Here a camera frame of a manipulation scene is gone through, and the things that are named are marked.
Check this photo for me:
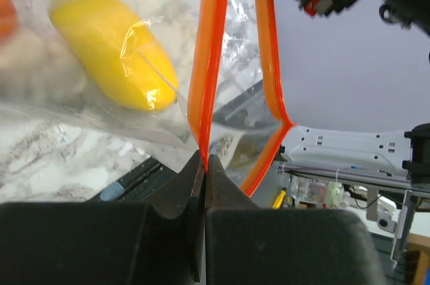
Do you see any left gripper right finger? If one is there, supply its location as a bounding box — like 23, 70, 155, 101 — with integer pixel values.
205, 156, 386, 284

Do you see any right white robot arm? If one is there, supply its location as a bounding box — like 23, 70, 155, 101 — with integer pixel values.
281, 0, 429, 188

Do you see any orange toy carrot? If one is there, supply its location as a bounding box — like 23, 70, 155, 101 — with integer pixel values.
0, 0, 19, 42

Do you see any clear zip top bag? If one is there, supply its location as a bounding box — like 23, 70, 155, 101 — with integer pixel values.
1, 0, 292, 195

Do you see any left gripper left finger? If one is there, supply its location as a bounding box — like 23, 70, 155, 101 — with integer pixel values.
1, 153, 205, 284

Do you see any yellow toy squash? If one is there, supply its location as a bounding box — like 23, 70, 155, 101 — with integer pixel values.
49, 0, 179, 112

